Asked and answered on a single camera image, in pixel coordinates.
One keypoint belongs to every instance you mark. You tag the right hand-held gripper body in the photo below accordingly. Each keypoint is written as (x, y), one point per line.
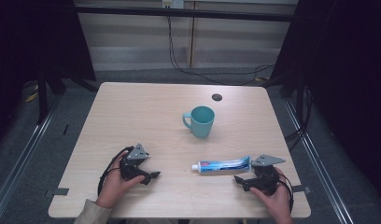
(266, 180)

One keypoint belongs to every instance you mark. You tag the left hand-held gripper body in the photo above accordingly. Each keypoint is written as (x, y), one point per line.
(138, 153)

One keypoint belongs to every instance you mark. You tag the blue and white toothpaste tube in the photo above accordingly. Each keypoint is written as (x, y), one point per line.
(224, 165)

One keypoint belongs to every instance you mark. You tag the teal mug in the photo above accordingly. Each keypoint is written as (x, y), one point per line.
(201, 129)

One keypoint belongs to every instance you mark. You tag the person's right hand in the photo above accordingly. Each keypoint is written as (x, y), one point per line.
(279, 203)

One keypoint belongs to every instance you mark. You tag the person's left hand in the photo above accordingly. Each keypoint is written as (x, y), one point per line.
(114, 188)

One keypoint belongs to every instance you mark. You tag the grey tape piece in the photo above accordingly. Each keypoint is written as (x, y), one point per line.
(300, 188)
(61, 191)

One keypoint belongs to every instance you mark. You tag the dark round table grommet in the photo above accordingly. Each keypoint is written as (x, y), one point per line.
(217, 97)

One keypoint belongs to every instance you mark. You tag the black metal stand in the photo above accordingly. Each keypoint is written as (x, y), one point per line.
(300, 93)
(42, 99)

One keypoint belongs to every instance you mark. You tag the yellow floor scrap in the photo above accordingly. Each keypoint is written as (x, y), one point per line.
(31, 97)

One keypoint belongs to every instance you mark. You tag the black curtain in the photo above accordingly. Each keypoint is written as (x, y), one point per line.
(350, 77)
(30, 37)

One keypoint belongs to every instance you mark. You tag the black horizontal bar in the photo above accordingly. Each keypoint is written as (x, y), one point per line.
(185, 13)

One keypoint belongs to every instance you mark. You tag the metal floor rail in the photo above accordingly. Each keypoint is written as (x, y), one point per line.
(319, 168)
(22, 158)

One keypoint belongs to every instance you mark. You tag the wooden wall strip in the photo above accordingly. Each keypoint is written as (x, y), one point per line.
(191, 37)

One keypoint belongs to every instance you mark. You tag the white wall outlet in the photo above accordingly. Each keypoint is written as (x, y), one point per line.
(176, 3)

